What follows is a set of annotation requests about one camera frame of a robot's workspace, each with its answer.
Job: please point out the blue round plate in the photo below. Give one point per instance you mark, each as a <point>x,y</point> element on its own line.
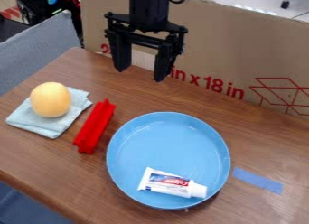
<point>174,143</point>

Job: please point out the yellow egg-shaped ball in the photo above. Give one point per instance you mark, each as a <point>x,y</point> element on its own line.
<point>49,99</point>

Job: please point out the white toothpaste tube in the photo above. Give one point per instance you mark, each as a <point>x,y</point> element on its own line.
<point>171,184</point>

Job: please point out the grey chair back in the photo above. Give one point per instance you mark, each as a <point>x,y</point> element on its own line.
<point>32,48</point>

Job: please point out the red plastic block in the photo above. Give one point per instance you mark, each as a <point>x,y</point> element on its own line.
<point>93,127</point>

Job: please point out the light blue cloth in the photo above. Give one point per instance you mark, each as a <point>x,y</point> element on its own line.
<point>49,126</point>

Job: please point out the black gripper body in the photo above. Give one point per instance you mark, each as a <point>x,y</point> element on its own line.
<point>147,35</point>

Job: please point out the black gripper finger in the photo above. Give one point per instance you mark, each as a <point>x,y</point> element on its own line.
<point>167,52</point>
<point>120,51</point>

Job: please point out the brown cardboard box panel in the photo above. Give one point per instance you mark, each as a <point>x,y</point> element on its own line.
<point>244,54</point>

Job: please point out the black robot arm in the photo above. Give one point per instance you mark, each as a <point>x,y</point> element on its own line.
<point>149,11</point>

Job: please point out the black computer with lights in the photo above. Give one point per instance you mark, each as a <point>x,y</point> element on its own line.
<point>37,10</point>

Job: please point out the blue tape strip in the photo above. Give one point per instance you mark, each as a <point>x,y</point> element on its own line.
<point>256,180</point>

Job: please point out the black chair caster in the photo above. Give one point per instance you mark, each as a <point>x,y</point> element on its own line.
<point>285,4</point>

